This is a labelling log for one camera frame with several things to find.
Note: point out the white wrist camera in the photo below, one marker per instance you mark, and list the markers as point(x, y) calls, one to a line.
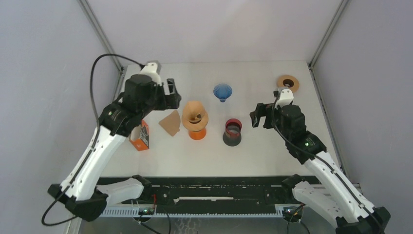
point(152, 69)
point(283, 96)

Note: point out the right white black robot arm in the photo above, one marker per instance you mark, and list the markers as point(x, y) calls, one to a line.
point(346, 209)

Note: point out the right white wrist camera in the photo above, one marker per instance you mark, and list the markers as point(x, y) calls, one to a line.
point(283, 96)

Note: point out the orange glass carafe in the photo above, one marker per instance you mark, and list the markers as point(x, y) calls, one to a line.
point(197, 135)

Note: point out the wooden dripper ring holder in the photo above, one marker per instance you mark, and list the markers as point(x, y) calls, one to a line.
point(195, 127)

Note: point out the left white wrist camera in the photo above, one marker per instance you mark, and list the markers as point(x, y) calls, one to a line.
point(152, 69)

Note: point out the blue glass dripper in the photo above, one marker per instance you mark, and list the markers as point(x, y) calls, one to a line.
point(222, 92)

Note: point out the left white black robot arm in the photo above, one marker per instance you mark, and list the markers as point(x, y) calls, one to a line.
point(80, 192)

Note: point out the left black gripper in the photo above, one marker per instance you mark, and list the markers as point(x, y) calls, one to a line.
point(168, 101)

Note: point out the orange coffee filter box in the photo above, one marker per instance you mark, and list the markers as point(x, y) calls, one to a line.
point(139, 137)

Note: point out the brown paper coffee filter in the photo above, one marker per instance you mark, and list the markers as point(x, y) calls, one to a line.
point(194, 111)
point(171, 123)

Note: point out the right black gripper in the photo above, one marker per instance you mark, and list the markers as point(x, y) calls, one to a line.
point(262, 109)

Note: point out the red black carafe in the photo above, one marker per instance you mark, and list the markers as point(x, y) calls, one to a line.
point(232, 134)

